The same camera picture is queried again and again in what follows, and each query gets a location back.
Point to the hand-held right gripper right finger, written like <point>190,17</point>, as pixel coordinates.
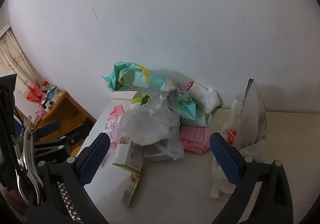
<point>225,159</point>

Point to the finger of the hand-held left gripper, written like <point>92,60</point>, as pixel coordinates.
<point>48,127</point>
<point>75,134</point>

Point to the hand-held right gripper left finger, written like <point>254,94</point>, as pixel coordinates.
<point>95,156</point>

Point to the pink printed plastic wrapper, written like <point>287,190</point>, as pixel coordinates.
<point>113,119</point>

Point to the teal printed diaper wrapper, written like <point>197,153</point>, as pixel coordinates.
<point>186,106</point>
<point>140,76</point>

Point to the wooden cabinet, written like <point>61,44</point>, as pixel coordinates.
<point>70,111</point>

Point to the beige curtain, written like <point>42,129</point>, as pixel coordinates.
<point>12,59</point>

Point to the red paper bag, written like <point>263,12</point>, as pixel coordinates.
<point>33,92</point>

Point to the small white carton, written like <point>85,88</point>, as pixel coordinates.
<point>122,151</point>

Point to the colourful toys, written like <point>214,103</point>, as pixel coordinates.
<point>52,96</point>

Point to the pink packet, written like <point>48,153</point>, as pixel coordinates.
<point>192,139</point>

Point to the metal spring clip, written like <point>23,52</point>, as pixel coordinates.
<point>27,164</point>

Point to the narrow printed packet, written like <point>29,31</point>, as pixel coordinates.
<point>130,189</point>

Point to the white plastic bag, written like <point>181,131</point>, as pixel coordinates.
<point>250,114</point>

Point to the polka dot cloth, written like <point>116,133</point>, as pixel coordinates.
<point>68,201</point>

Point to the clear plastic bag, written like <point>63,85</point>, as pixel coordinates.
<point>150,124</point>

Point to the white rolled bag red trim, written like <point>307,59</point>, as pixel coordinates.
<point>203,97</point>

